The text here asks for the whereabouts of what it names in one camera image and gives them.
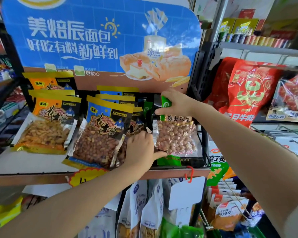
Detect person's left hand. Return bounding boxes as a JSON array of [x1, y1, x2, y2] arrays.
[[124, 131, 168, 177]]

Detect person's right hand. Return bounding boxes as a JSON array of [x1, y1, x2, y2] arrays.
[[154, 89, 199, 118]]

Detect green peanut packet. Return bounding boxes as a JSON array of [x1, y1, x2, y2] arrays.
[[143, 101, 154, 120], [152, 95, 199, 167]]

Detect blue peanut packet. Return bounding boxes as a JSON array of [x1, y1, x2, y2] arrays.
[[97, 85, 140, 97], [95, 94, 136, 105], [62, 95, 135, 170], [126, 106, 147, 137]]

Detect person's left forearm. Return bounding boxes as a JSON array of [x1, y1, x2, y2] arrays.
[[0, 164, 152, 238]]

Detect person's right forearm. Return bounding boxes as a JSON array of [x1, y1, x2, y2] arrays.
[[192, 99, 298, 238]]

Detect red plastic hook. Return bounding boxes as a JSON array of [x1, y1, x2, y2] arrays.
[[185, 166, 195, 183]]

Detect white hanging tag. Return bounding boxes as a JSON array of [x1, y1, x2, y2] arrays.
[[167, 176, 206, 226]]

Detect white bread packet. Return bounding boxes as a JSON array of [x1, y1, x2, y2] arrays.
[[139, 179, 164, 238], [116, 180, 148, 238], [78, 207, 118, 238]]

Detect green chip packet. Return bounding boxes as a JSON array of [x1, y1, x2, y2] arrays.
[[206, 160, 229, 187]]

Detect yellow burst price tag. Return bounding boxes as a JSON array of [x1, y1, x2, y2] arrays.
[[68, 167, 109, 188]]

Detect green plastic bag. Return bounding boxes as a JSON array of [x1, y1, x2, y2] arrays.
[[161, 218, 204, 238]]

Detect row of hanging orange packets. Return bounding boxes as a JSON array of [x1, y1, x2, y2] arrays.
[[207, 168, 265, 232]]

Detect red beef snack bag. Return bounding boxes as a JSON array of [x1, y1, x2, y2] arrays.
[[219, 59, 284, 128]]

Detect blue bread advert board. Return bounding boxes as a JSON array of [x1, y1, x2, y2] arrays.
[[1, 0, 202, 93]]

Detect yellow box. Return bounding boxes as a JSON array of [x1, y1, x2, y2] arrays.
[[232, 18, 260, 35], [219, 18, 236, 34]]

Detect orange peanut packet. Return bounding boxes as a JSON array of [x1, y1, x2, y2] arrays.
[[22, 71, 78, 91], [28, 89, 76, 97], [11, 95, 82, 154]]

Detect grey metal shelf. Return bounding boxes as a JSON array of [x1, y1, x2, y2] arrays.
[[209, 0, 298, 72]]

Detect clear bag of red sausages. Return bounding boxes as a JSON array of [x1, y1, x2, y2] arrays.
[[266, 73, 298, 122]]

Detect white display shelf board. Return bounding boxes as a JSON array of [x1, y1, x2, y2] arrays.
[[0, 145, 211, 187]]

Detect yellow plastic bag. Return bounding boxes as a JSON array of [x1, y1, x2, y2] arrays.
[[0, 196, 23, 234]]

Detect black display rack frame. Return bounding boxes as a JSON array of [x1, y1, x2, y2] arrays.
[[188, 42, 222, 169]]

